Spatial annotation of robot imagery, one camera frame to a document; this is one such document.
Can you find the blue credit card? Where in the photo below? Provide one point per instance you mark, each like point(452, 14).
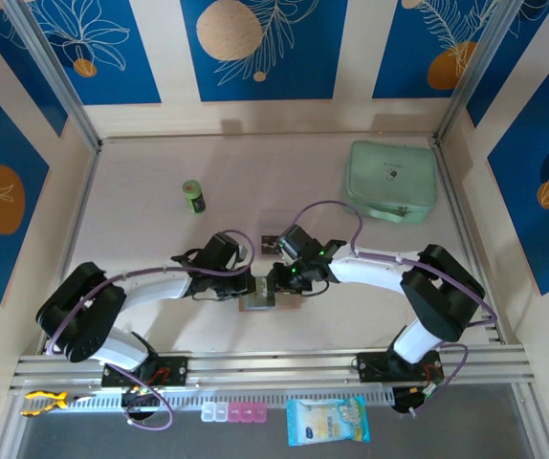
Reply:
point(261, 287)

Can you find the pink leather card holder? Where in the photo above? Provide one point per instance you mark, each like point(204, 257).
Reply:
point(291, 304)

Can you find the black credit card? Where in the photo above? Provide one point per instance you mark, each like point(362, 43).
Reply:
point(267, 251)

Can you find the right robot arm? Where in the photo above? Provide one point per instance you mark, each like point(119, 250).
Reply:
point(370, 270)

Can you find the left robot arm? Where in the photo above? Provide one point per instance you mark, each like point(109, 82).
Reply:
point(160, 289)

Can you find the green cylindrical bottle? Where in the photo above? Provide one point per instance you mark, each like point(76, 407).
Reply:
point(193, 196)

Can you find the aluminium front beam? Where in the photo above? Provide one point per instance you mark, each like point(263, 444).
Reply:
point(274, 368)

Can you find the mint green zip pouch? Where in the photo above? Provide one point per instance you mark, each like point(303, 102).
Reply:
point(389, 177)

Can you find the white and pink pill organizer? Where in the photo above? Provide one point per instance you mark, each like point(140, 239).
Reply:
point(234, 412)

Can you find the wet wipes packet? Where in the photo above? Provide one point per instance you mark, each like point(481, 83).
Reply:
point(327, 423)

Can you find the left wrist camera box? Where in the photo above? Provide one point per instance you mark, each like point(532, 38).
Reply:
point(242, 252)

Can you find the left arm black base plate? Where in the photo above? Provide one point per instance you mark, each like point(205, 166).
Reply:
point(174, 370)

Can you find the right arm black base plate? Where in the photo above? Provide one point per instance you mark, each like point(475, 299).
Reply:
point(370, 365)

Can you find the aluminium table edge rail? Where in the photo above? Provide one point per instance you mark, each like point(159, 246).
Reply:
point(448, 172)
point(83, 191)

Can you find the aluminium upright post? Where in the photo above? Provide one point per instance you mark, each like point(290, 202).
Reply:
point(471, 72)
point(54, 72)

